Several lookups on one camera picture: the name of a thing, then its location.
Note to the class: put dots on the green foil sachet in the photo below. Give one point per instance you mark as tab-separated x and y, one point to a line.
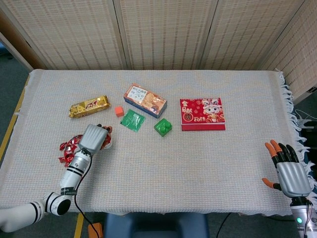
132	121

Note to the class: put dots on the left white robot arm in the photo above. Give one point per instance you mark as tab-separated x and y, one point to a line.
71	173

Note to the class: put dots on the red 2026 desk calendar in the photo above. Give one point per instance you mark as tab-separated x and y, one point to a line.
203	111

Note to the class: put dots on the orange block on floor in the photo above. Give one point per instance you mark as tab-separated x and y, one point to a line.
97	226

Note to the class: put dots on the navy blue robot base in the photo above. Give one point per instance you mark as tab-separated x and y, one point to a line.
158	228

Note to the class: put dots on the black bracket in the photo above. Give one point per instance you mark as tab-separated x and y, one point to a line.
312	89

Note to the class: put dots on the brown wooden screen panel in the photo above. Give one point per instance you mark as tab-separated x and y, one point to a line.
22	45

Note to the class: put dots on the gold biscuit packet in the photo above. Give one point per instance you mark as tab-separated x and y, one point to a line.
89	106

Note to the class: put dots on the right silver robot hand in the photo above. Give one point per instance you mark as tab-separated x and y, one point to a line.
294	178

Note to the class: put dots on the woven folding screen panel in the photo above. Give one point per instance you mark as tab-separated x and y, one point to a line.
74	32
166	32
302	57
242	32

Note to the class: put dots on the white paper cup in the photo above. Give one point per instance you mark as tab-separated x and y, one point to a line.
110	145

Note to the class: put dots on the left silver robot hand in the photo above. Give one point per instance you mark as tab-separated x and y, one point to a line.
92	138

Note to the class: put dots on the orange cube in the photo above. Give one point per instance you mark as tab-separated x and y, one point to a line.
119	111

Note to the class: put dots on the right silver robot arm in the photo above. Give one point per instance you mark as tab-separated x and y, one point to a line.
299	218

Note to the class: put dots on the blue orange cookie box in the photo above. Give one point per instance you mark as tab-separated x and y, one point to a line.
146	99

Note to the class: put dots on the green building block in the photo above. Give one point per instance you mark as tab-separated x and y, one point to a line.
163	127

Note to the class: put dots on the white woven tablecloth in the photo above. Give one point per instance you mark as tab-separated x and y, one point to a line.
173	168

